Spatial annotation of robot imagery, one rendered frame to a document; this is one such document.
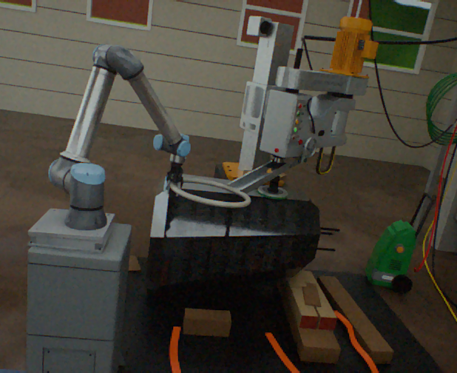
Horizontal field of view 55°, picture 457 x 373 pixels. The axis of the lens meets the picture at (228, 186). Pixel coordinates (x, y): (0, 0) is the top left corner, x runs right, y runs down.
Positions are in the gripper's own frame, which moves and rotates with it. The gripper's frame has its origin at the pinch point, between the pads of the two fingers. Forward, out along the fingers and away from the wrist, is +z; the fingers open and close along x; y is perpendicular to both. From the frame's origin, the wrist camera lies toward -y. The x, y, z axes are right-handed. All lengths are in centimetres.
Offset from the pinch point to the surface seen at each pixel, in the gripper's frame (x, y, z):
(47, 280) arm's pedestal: -23, 89, 25
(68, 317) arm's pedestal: -13, 85, 43
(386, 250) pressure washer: 159, -133, 44
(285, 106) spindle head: 52, -42, -62
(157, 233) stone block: -6.5, -3.9, 30.0
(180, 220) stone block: 4.3, -11.3, 20.2
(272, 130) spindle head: 47, -46, -45
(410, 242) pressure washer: 175, -132, 32
